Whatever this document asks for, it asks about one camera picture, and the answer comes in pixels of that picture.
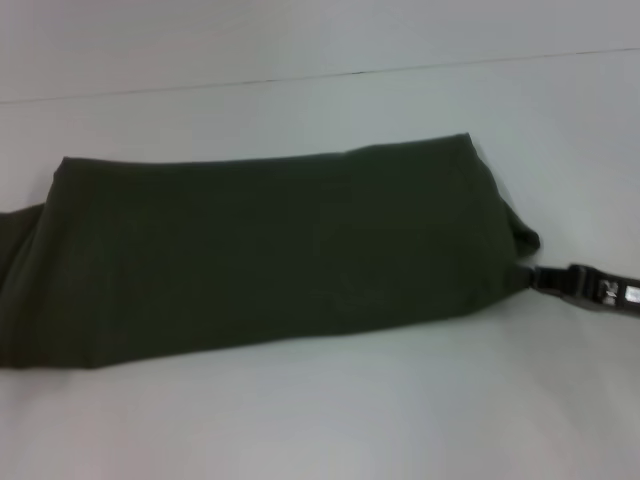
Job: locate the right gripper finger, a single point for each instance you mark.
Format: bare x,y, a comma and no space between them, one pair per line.
565,280

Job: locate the dark green FREE t-shirt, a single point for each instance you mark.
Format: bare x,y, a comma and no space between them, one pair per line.
250,260

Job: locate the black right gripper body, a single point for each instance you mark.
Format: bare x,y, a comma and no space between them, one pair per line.
620,297

